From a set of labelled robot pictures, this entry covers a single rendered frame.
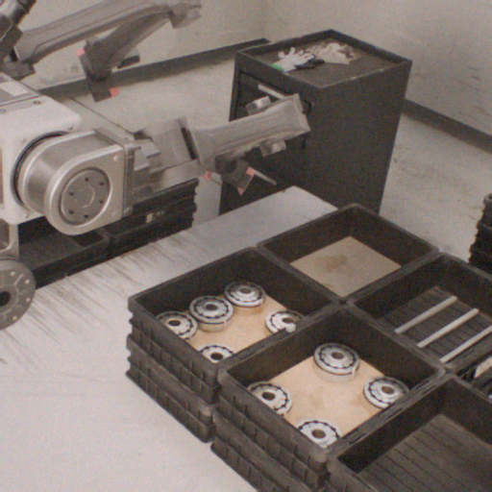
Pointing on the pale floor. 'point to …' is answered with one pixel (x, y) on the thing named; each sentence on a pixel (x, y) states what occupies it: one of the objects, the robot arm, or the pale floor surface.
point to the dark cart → (323, 121)
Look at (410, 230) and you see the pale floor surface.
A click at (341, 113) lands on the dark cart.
